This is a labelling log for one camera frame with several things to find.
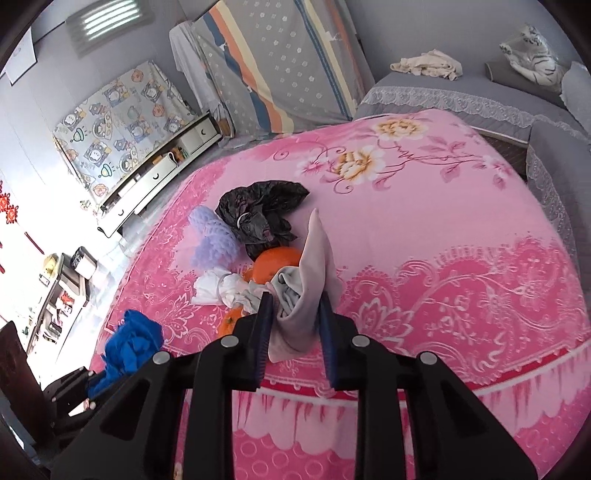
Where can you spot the cream cloth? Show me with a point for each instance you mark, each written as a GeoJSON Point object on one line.
{"type": "Point", "coordinates": [427, 64]}

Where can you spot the grey pillow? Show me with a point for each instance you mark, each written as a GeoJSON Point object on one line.
{"type": "Point", "coordinates": [508, 77]}

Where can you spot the blue cloth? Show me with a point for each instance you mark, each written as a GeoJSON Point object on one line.
{"type": "Point", "coordinates": [129, 341]}

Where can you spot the cartoon printed cloth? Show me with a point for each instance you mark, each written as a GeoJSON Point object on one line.
{"type": "Point", "coordinates": [124, 120]}

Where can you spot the white tiger plush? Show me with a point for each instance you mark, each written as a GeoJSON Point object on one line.
{"type": "Point", "coordinates": [535, 53]}

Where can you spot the flat ceiling light panel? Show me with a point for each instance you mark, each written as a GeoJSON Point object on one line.
{"type": "Point", "coordinates": [21, 55]}

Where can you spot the small orange peel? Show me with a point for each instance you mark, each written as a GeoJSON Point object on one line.
{"type": "Point", "coordinates": [229, 321]}

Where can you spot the window blind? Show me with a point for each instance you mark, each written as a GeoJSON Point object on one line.
{"type": "Point", "coordinates": [104, 23]}

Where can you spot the purple foam net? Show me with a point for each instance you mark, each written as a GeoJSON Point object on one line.
{"type": "Point", "coordinates": [212, 235]}

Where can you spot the grey hanging cloth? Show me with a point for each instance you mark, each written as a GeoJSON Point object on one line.
{"type": "Point", "coordinates": [194, 60]}

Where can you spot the pink floral blanket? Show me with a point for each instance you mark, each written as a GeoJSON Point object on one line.
{"type": "Point", "coordinates": [415, 221]}

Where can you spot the beige cloth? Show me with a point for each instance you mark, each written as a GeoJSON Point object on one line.
{"type": "Point", "coordinates": [304, 295]}

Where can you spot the red paper wall decoration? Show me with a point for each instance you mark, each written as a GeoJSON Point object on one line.
{"type": "Point", "coordinates": [5, 203]}

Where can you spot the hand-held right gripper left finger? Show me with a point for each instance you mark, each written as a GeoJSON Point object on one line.
{"type": "Point", "coordinates": [263, 332]}

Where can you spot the white lace cushion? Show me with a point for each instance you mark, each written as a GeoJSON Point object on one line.
{"type": "Point", "coordinates": [577, 87]}

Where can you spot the orange cloth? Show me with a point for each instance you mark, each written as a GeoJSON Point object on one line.
{"type": "Point", "coordinates": [272, 263]}

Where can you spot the white cloth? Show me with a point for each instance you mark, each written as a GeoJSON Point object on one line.
{"type": "Point", "coordinates": [214, 287]}

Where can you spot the small trash bin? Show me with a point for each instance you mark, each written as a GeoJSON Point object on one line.
{"type": "Point", "coordinates": [83, 261]}

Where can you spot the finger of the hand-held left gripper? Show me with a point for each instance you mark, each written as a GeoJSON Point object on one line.
{"type": "Point", "coordinates": [76, 407]}
{"type": "Point", "coordinates": [69, 381]}

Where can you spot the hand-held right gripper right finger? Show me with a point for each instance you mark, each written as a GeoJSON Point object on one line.
{"type": "Point", "coordinates": [330, 341]}

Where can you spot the black cloth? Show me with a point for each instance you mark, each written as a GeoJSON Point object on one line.
{"type": "Point", "coordinates": [258, 203]}

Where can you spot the striped cloth wardrobe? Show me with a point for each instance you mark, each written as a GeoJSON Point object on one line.
{"type": "Point", "coordinates": [286, 64]}

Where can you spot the cluttered shelf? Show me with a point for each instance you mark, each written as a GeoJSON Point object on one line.
{"type": "Point", "coordinates": [55, 304]}

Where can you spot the grey sofa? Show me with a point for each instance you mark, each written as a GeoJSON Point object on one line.
{"type": "Point", "coordinates": [461, 92]}

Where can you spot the white TV cabinet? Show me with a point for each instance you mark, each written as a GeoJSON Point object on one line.
{"type": "Point", "coordinates": [152, 177]}

